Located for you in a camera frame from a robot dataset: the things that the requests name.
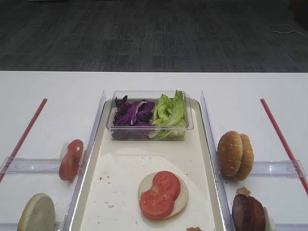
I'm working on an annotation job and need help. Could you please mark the green lettuce leaves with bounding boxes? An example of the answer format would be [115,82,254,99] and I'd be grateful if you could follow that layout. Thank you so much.
[149,90,187,140]

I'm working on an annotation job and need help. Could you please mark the tomato slices on bun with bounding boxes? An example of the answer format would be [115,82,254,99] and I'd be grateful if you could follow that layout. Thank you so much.
[139,171,181,219]

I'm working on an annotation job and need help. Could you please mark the standing tomato slices left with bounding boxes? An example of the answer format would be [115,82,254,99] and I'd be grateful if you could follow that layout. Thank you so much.
[59,139,84,181]

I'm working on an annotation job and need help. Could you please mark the standing meat patties right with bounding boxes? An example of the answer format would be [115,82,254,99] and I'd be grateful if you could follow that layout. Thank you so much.
[232,194,266,231]

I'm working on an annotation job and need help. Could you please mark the purple cabbage leaves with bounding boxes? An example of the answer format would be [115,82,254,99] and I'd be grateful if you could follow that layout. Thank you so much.
[113,95,155,126]

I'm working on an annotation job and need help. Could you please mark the clear plastic salad container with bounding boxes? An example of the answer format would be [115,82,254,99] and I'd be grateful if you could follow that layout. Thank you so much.
[106,90,193,141]

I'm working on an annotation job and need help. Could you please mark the sesame bun top front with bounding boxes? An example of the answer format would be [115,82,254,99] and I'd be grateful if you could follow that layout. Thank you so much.
[218,131,243,177]

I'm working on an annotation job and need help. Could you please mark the sesame bun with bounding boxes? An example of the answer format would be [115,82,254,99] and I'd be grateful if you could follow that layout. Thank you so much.
[234,134,254,181]
[218,131,243,177]

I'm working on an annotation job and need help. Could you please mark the bottom bun slice on tray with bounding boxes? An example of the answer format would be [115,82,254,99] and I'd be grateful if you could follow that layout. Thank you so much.
[138,172,189,219]

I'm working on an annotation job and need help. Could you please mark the white metal tray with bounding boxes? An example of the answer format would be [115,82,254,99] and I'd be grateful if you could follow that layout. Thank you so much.
[68,100,224,231]

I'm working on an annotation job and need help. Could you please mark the sesame bun top rear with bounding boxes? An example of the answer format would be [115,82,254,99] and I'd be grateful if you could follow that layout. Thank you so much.
[234,134,254,181]

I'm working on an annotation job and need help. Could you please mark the right red straw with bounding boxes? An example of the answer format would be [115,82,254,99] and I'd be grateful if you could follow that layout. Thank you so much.
[260,98,308,193]

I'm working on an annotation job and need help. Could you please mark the red straw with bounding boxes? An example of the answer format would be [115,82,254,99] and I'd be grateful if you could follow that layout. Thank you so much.
[0,98,48,181]
[260,98,308,193]

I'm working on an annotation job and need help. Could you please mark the crumb chunk on table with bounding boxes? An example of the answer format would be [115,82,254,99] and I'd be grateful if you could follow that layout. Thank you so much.
[236,187,251,197]

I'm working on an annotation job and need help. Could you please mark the crumb chunk on tray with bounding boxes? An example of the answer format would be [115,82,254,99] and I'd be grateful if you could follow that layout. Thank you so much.
[186,227,202,231]

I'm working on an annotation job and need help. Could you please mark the upper right clear holder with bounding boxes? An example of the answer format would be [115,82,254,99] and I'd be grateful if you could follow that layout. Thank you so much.
[249,160,307,178]

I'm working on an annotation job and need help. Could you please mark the clear holder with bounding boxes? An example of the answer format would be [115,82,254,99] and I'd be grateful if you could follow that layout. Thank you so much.
[0,157,61,174]
[249,160,307,178]

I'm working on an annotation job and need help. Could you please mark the upper left clear holder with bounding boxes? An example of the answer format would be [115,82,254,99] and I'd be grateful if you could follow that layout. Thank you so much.
[0,157,61,174]

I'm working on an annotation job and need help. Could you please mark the standing bun slice left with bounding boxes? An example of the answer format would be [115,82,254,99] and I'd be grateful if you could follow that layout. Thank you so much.
[17,193,55,231]

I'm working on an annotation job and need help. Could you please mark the left red straw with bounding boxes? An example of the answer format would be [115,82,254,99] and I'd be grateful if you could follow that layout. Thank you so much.
[0,98,48,181]

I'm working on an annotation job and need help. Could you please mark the left clear divider rail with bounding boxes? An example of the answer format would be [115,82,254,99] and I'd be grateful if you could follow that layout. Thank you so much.
[58,89,106,231]

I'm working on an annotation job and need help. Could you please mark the clear divider rail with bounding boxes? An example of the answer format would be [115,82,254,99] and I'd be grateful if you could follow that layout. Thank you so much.
[58,89,106,231]
[200,91,235,231]

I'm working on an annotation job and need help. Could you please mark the right clear divider rail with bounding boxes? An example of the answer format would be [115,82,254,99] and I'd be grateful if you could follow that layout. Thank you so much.
[200,91,235,231]

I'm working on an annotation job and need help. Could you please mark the white cable on floor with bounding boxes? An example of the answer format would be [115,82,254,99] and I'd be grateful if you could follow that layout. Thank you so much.
[269,24,308,39]

